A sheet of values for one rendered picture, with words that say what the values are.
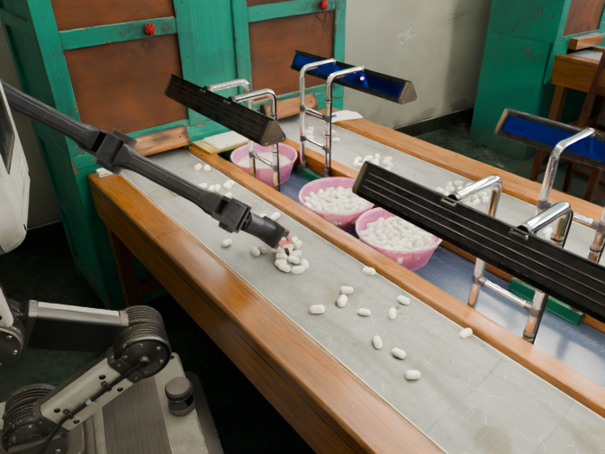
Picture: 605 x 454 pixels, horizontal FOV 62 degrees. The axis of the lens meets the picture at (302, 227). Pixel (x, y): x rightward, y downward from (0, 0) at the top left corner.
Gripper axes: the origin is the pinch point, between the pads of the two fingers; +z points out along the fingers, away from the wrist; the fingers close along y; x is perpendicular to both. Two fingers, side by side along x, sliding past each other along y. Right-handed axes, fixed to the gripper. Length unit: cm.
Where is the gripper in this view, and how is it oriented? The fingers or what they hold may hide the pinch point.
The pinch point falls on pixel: (288, 240)
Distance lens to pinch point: 152.0
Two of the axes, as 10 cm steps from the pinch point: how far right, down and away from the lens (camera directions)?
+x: -5.1, 8.6, 0.5
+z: 5.9, 3.1, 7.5
